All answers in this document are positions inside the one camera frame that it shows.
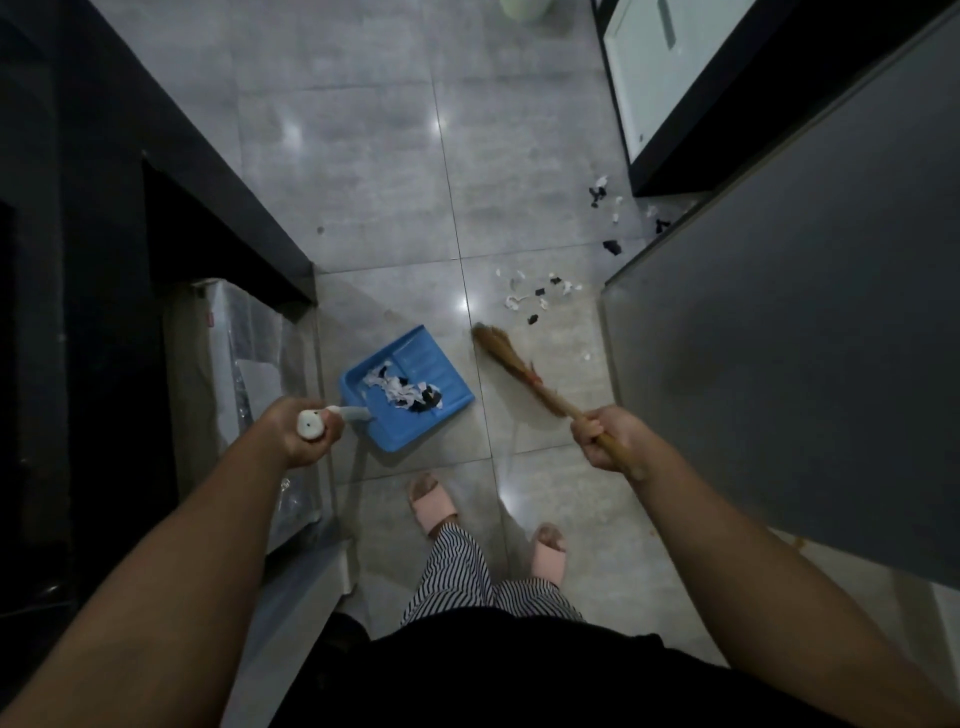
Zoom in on person's right hand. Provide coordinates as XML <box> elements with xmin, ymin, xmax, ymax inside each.
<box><xmin>570</xmin><ymin>405</ymin><xmax>666</xmax><ymax>482</ymax></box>

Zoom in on person's left hand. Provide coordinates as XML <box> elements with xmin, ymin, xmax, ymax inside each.
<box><xmin>258</xmin><ymin>396</ymin><xmax>347</xmax><ymax>473</ymax></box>

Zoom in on blue dustpan with white handle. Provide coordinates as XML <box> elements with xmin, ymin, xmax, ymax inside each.
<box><xmin>297</xmin><ymin>324</ymin><xmax>477</xmax><ymax>454</ymax></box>

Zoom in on brown straw broom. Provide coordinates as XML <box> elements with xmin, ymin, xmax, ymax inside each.
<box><xmin>471</xmin><ymin>322</ymin><xmax>636</xmax><ymax>471</ymax></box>

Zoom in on person's right forearm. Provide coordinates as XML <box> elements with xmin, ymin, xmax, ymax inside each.
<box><xmin>630</xmin><ymin>444</ymin><xmax>960</xmax><ymax>728</ymax></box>

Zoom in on person's left forearm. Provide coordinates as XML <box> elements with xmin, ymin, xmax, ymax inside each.
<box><xmin>0</xmin><ymin>423</ymin><xmax>321</xmax><ymax>728</ymax></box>

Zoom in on heap of black white scraps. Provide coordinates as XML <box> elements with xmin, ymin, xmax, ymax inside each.
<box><xmin>360</xmin><ymin>360</ymin><xmax>446</xmax><ymax>416</ymax></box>

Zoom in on plastic-wrapped white panel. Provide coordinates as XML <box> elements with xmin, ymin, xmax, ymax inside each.
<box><xmin>163</xmin><ymin>278</ymin><xmax>340</xmax><ymax>558</ymax></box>

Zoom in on pink slipper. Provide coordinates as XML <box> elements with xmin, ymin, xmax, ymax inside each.
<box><xmin>528</xmin><ymin>522</ymin><xmax>570</xmax><ymax>587</ymax></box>
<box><xmin>406</xmin><ymin>471</ymin><xmax>461</xmax><ymax>540</ymax></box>

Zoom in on scattered paper scraps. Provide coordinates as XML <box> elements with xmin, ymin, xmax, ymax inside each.
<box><xmin>586</xmin><ymin>174</ymin><xmax>674</xmax><ymax>258</ymax></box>
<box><xmin>493</xmin><ymin>268</ymin><xmax>585</xmax><ymax>328</ymax></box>

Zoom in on striped trousers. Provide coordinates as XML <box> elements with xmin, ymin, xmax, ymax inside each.
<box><xmin>399</xmin><ymin>522</ymin><xmax>587</xmax><ymax>628</ymax></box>

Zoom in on black shirt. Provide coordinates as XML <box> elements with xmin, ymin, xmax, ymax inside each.
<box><xmin>268</xmin><ymin>606</ymin><xmax>852</xmax><ymax>728</ymax></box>

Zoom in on black counter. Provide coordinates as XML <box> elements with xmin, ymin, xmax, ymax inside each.
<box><xmin>0</xmin><ymin>0</ymin><xmax>318</xmax><ymax>680</ymax></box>

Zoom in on white panel with black frame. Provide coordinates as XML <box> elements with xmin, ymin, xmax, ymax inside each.
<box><xmin>591</xmin><ymin>0</ymin><xmax>960</xmax><ymax>199</ymax></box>

